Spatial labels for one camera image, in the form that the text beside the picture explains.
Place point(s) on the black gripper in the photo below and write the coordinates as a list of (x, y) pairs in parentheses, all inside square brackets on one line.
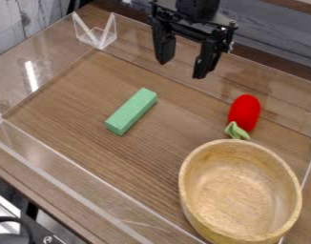
[(197, 20)]

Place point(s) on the red plush strawberry toy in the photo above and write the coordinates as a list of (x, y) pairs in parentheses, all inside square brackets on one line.
[(243, 116)]

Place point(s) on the green rectangular block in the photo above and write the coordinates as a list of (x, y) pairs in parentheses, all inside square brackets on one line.
[(124, 117)]

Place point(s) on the wooden bowl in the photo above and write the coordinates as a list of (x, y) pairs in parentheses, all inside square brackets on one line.
[(239, 193)]

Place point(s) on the clear acrylic table enclosure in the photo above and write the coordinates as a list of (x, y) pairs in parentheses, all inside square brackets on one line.
[(107, 184)]

